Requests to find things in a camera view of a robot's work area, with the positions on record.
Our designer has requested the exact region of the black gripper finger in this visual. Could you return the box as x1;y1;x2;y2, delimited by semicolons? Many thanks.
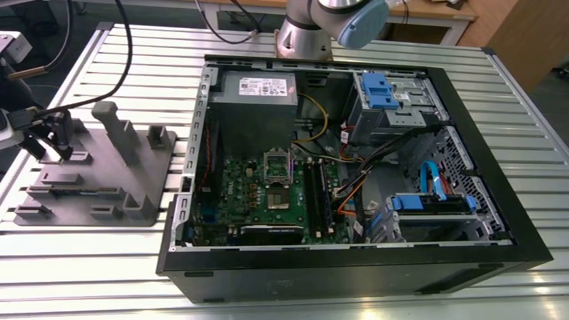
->
54;131;74;161
21;131;45;159

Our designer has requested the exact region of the metal socket cover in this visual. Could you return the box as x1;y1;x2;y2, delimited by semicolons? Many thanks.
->
262;147;293;185

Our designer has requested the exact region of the CPU socket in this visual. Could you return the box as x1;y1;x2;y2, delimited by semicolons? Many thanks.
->
263;183;295;213

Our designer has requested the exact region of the green RAM stick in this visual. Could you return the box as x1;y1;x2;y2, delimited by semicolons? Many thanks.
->
46;188;102;197

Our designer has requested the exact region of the grey parts rack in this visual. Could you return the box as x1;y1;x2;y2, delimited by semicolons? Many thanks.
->
12;101;178;228

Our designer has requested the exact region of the blue board connector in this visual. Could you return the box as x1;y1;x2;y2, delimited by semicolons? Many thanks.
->
199;203;219;223

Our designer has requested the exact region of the grey power supply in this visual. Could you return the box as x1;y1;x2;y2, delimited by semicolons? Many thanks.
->
206;70;299;157

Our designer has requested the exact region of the green motherboard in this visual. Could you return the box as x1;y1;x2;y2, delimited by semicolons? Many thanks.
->
193;146;357;247

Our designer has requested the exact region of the black graphics card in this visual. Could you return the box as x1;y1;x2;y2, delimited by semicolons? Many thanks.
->
227;223;307;247

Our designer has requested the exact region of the black RAM slot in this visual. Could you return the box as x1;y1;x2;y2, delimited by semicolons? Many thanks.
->
310;158;329;236
315;158;334;234
303;158;322;237

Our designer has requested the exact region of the black PC case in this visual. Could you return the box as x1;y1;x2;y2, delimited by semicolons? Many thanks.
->
154;53;554;304

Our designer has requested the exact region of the blue plastic drive latch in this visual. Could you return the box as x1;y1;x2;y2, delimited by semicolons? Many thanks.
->
361;71;399;110

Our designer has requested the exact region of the grey metal drive cage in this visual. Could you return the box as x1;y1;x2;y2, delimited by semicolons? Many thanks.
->
347;69;450;145

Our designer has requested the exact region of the hard disk in blue carrier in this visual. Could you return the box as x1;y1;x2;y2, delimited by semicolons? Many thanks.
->
385;194;477;215

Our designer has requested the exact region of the grey metal disk bay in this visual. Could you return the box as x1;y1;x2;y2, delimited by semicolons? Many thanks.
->
367;194;493;244

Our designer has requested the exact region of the wooden desk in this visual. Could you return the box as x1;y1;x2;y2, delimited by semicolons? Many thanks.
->
386;0;479;47

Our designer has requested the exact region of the brown wooden cabinet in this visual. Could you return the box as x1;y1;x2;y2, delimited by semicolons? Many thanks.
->
459;0;569;93

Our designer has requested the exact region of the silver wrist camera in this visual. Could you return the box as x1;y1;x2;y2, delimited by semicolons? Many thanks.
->
0;108;22;151
0;30;33;64

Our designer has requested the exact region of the thick black cable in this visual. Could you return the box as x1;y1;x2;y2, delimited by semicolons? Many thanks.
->
41;0;134;116

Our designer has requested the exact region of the thin black cable with plug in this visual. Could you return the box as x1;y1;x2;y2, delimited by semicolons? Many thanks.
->
193;0;267;45

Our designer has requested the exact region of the red yellow wire bundle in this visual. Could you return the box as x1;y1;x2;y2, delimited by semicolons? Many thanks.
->
335;121;362;163

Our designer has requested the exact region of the orange wire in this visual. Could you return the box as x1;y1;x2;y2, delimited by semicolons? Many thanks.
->
335;195;359;219

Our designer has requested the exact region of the black wire bundle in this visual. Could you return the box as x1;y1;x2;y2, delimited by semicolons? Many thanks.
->
335;123;447;201

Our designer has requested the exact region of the blue flat wire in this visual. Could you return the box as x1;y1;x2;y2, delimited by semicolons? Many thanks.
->
418;159;449;201

